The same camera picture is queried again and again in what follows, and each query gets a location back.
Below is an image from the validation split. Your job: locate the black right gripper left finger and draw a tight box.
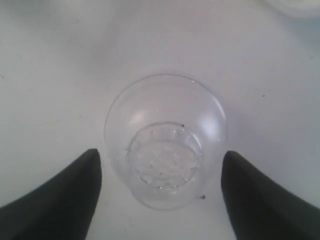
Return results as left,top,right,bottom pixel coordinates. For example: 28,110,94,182
0,148,102,240

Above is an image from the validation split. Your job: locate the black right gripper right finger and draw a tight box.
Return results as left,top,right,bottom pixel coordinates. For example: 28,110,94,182
221,151,320,240

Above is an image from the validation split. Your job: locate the clear dome shaker lid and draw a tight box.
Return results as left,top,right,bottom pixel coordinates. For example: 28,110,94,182
104,74,228,211

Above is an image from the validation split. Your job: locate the white rectangular plastic tray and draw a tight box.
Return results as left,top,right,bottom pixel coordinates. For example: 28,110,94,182
266,0,320,18

